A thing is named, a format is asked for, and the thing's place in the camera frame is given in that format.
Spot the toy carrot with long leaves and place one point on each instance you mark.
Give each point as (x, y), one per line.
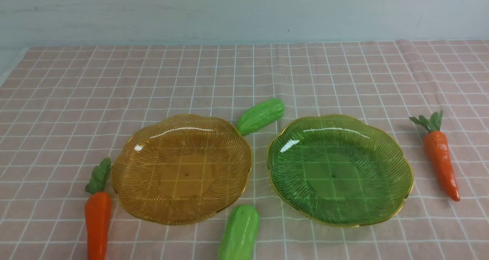
(437, 149)

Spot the green toy cucumber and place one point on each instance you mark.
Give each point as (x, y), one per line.
(260, 116)
(240, 234)

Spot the pink checkered tablecloth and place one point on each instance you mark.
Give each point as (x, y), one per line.
(63, 109)

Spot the green plastic plate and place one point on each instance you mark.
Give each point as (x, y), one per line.
(339, 171)

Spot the amber plastic plate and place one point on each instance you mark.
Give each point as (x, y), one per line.
(182, 170)

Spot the toy carrot with short leaves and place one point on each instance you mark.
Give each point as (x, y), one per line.
(97, 211)

